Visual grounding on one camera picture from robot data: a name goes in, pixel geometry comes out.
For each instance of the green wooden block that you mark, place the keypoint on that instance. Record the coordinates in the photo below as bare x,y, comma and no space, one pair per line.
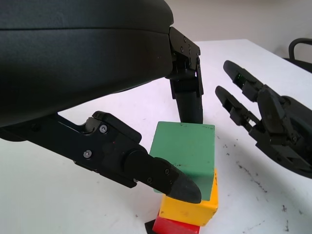
187,146

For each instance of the black office chair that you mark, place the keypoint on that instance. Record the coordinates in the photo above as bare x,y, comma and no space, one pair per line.
299,61

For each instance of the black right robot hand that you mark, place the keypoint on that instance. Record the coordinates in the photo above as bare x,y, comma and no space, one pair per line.
287,131

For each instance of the yellow wooden block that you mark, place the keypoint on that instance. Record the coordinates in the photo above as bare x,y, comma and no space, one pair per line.
190,212

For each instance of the red wooden block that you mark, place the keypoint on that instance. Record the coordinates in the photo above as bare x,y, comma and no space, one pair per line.
175,226

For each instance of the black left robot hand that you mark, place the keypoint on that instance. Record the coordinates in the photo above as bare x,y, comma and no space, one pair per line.
73,61

